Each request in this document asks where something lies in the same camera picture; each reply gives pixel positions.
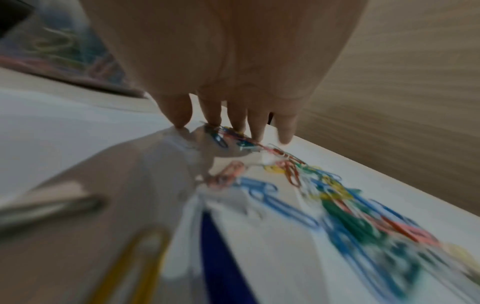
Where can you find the person's right hand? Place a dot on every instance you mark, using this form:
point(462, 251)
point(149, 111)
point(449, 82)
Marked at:
point(232, 50)

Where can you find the clear plastic bag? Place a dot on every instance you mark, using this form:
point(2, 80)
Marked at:
point(157, 178)

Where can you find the clear box of paper clips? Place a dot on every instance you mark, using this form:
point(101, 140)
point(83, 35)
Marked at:
point(56, 44)

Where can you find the pile of coloured paper clips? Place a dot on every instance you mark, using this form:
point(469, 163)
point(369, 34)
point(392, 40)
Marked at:
point(348, 207)

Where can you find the yellow paper clip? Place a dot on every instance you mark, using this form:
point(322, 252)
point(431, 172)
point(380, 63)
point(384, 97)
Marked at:
point(144, 261)

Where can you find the silver paper clip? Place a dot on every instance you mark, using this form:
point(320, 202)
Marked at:
point(56, 207)

